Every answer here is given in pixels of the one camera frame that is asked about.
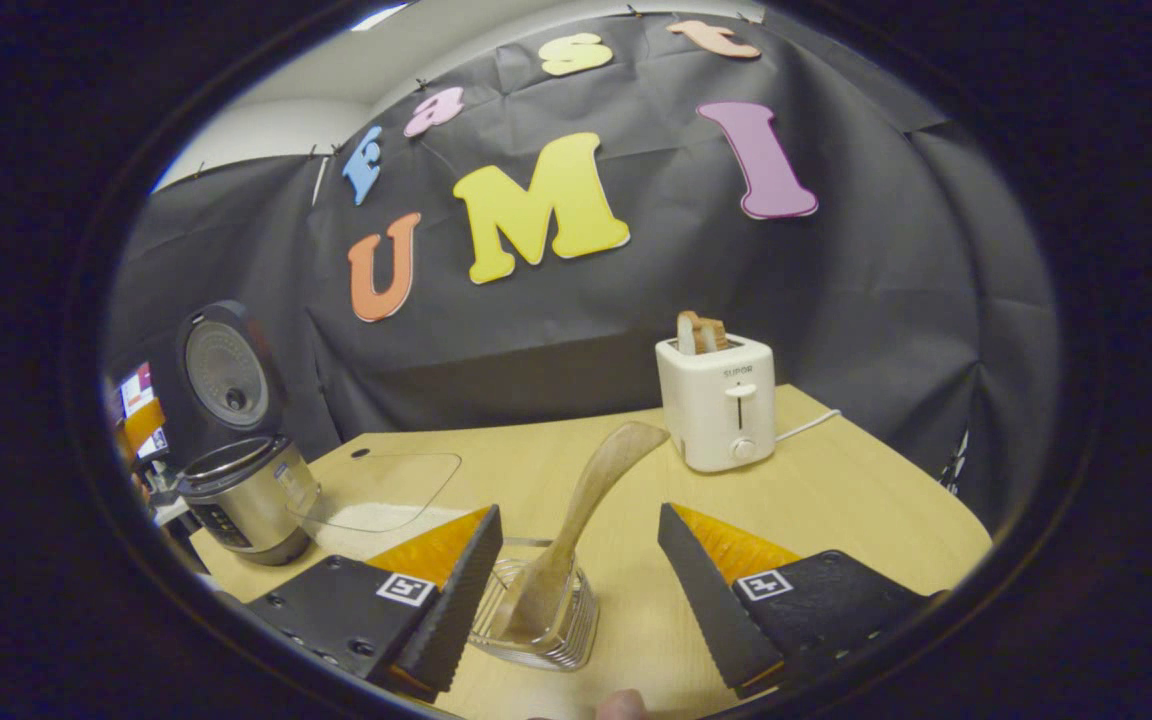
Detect toast slice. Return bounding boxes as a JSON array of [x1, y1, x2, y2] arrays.
[[676, 310, 729, 356]]

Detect silver black rice cooker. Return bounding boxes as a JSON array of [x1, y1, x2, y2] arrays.
[[174, 300, 322, 567]]

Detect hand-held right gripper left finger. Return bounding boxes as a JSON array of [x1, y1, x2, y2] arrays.
[[244, 504, 504, 704]]

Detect white toaster cable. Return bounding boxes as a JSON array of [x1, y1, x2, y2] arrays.
[[774, 408, 842, 444]]

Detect wire chopstick holder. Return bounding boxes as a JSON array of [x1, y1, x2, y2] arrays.
[[466, 540, 600, 671]]

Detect wooden spoon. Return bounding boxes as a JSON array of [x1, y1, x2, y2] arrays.
[[489, 420, 670, 644]]

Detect computer monitor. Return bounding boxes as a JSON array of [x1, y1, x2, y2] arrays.
[[119, 360, 169, 459]]

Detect black backdrop cloth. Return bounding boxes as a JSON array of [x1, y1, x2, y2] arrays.
[[106, 10, 1062, 501]]

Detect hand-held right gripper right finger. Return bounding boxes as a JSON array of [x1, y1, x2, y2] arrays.
[[658, 502, 947, 701]]

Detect white toaster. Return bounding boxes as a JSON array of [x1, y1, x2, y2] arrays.
[[655, 333, 777, 474]]

